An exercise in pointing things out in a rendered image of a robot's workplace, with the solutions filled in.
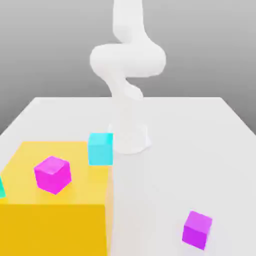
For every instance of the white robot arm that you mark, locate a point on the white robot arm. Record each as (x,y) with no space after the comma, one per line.
(128,60)

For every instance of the small cyan cube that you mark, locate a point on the small cyan cube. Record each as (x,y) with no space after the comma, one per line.
(100,152)

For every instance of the small magenta cube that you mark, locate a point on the small magenta cube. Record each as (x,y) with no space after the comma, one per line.
(53,177)

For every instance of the small purple cube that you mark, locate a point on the small purple cube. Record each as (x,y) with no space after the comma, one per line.
(197,230)

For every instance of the small teal cube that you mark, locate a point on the small teal cube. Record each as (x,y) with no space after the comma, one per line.
(1,190)

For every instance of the large yellow box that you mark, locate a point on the large yellow box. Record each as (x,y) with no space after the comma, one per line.
(52,228)

